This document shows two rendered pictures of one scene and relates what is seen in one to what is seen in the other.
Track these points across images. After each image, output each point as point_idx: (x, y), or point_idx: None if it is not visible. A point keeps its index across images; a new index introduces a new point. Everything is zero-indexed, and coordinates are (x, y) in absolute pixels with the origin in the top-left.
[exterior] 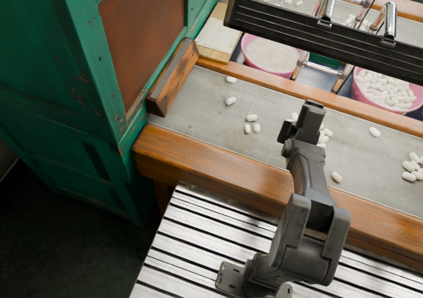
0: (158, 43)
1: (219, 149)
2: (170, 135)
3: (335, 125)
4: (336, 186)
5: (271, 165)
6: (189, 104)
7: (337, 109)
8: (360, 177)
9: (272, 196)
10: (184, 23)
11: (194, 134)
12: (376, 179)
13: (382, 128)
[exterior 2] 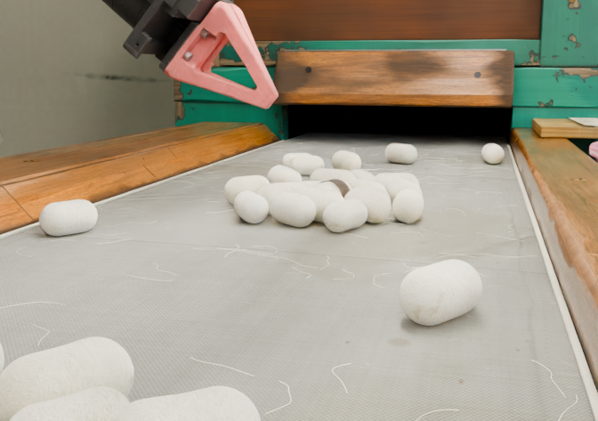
0: None
1: (213, 151)
2: (239, 126)
3: (422, 244)
4: (21, 233)
5: (157, 182)
6: (358, 149)
7: (546, 231)
8: (46, 270)
9: (27, 153)
10: (540, 32)
11: (261, 152)
12: (8, 301)
13: (551, 357)
